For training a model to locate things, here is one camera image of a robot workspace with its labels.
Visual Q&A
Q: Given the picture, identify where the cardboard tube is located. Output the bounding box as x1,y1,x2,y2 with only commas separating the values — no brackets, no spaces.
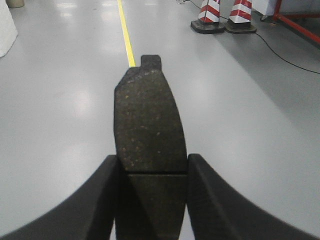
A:
5,0,25,8

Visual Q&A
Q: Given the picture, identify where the black floor cable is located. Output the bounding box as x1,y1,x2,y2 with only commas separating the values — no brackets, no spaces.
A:
254,32,320,75

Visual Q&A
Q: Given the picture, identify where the red white traffic cone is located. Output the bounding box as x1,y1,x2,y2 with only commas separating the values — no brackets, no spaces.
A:
190,0,226,34

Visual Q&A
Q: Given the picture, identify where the red conveyor frame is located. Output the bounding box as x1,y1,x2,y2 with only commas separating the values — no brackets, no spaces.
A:
272,0,320,50

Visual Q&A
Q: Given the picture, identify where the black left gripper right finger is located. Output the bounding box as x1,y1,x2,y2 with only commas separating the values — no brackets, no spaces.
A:
187,153,316,240

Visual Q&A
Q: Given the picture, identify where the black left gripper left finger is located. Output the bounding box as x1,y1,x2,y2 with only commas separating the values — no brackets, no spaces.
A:
2,155,119,240

